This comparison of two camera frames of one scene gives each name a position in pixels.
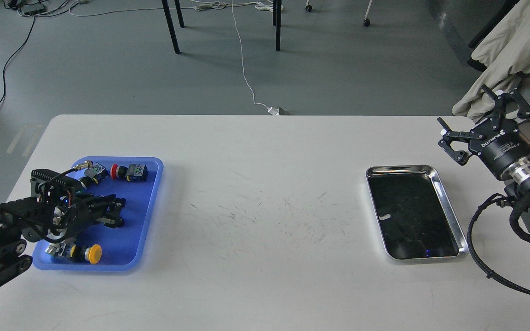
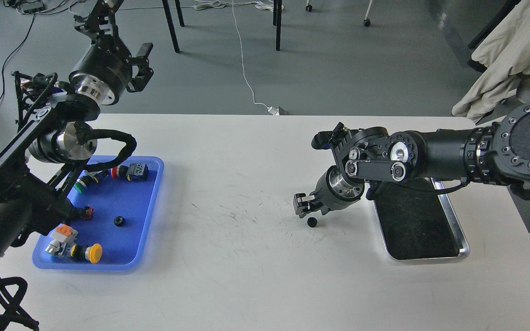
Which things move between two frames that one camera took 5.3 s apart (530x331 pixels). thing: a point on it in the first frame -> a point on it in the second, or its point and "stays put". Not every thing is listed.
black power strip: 33,8 stays put
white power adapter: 273,111 stays put
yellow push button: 93,253 stays put
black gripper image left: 74,211 -> 106,70
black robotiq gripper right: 498,142 -> 333,192
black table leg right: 277,17 stays put
